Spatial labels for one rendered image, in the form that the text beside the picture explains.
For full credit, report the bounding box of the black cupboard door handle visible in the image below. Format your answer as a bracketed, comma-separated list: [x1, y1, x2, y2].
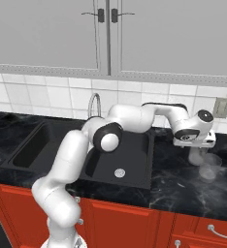
[111, 8, 136, 24]
[81, 8, 106, 24]

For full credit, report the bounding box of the grey wall cupboard door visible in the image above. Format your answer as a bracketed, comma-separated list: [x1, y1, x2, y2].
[119, 0, 227, 78]
[0, 0, 101, 71]

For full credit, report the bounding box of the black double basin sink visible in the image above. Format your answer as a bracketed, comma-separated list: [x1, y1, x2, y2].
[0, 119, 156, 191]

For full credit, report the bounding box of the clear glass cup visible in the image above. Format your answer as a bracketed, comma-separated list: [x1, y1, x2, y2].
[198, 152, 223, 181]

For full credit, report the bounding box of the red drawer front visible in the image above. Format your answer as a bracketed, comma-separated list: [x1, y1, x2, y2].
[193, 216, 227, 242]

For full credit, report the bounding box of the silver drawer handle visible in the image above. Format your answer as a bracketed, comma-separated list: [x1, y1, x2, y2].
[207, 224, 227, 240]

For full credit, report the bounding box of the grey wall socket plate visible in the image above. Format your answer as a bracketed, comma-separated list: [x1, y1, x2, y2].
[212, 97, 227, 119]

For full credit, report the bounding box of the silver curved tap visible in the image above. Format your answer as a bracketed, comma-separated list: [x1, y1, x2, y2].
[87, 92, 103, 119]

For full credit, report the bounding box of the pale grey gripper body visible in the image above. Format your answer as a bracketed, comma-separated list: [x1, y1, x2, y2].
[187, 146, 211, 167]

